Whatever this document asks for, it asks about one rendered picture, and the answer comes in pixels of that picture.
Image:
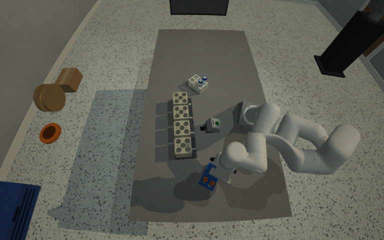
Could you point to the blue tube rack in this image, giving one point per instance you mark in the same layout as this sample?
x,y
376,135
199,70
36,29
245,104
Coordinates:
x,y
206,173

